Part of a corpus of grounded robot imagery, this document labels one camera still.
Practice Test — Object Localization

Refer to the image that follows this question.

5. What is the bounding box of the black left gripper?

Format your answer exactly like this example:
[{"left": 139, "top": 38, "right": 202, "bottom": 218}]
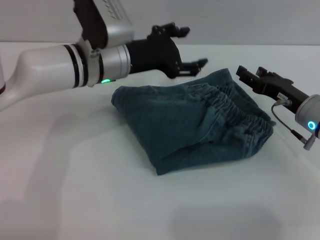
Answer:
[{"left": 124, "top": 21, "right": 209, "bottom": 79}]

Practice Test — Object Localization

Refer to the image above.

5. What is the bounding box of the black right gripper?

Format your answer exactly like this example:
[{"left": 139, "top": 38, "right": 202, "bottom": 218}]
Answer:
[{"left": 235, "top": 64, "right": 311, "bottom": 115}]

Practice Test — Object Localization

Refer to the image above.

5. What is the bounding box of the blue denim shorts basketball print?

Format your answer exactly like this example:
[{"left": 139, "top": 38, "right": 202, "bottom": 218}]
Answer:
[{"left": 110, "top": 67, "right": 277, "bottom": 177}]

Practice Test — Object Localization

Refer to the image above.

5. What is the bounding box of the gray cable with plugs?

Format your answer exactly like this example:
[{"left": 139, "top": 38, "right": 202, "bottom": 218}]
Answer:
[{"left": 270, "top": 99, "right": 316, "bottom": 151}]

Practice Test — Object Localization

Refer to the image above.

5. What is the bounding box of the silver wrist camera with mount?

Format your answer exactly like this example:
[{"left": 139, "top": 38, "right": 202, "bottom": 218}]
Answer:
[{"left": 71, "top": 0, "right": 136, "bottom": 50}]

